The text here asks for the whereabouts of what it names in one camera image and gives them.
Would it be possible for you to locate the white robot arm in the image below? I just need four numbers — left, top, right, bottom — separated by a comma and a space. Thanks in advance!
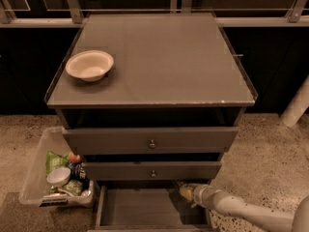
177, 182, 309, 232

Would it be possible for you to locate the clear plastic storage bin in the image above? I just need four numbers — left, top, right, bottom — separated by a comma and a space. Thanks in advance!
19, 127, 95, 208

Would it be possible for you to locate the grey bottom drawer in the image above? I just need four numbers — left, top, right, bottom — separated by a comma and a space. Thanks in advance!
95, 185, 217, 232

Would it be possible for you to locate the grey top drawer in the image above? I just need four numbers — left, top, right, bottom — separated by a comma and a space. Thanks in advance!
62, 127, 239, 155

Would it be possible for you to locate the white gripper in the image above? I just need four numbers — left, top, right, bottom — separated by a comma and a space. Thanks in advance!
178, 182, 220, 209

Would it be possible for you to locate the dark blue snack bag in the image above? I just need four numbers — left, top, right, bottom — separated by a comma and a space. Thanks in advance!
67, 161, 90, 189

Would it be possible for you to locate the green snack bag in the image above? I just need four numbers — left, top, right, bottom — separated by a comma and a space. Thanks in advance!
45, 151, 70, 174

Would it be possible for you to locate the grey middle drawer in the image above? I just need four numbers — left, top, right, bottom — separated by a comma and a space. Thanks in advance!
83, 161, 221, 181

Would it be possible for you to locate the small white bowl in bin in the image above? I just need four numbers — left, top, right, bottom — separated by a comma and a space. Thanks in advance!
46, 167, 70, 187

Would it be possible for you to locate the metal window frame rail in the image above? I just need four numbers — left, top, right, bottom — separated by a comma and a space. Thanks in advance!
0, 0, 308, 28

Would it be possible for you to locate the green snack packet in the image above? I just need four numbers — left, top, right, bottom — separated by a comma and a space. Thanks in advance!
60, 180, 83, 196

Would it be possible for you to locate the white bowl on counter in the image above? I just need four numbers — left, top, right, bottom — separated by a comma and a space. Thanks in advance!
65, 50, 114, 82

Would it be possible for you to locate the grey drawer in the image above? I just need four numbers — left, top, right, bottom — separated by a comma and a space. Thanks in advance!
62, 127, 239, 155
95, 185, 217, 232
83, 161, 221, 181

